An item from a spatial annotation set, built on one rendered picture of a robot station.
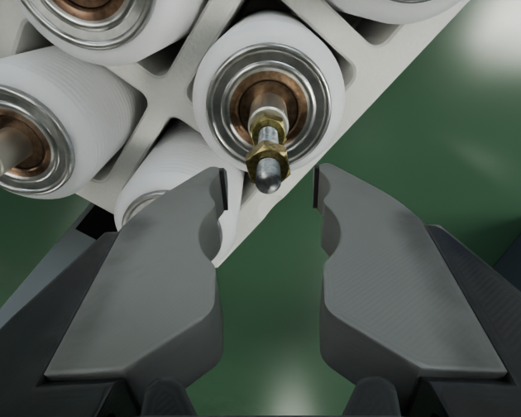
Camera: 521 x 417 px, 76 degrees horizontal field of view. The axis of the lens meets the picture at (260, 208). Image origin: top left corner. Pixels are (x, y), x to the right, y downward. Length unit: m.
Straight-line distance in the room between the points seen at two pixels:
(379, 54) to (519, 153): 0.37
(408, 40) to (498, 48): 0.25
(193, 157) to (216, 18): 0.10
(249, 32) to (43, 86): 0.13
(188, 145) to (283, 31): 0.13
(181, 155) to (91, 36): 0.10
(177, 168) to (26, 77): 0.10
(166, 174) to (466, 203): 0.49
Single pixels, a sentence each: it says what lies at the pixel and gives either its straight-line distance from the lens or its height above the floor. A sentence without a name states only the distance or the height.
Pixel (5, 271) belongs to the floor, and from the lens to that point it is 0.80.
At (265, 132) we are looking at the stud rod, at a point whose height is 0.30.
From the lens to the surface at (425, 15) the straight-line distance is 0.22.
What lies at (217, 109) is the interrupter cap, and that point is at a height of 0.25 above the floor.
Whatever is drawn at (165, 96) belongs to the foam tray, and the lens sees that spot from 0.29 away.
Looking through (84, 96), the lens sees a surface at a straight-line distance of 0.27.
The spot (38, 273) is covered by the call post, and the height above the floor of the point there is 0.23.
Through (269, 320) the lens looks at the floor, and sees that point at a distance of 0.73.
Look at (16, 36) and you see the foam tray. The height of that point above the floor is 0.18.
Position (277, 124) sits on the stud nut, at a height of 0.29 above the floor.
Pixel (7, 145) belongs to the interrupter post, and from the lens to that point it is 0.25.
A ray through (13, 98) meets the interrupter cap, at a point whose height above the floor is 0.25.
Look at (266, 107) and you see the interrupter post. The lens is 0.18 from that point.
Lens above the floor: 0.45
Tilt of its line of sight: 57 degrees down
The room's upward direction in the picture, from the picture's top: 178 degrees counter-clockwise
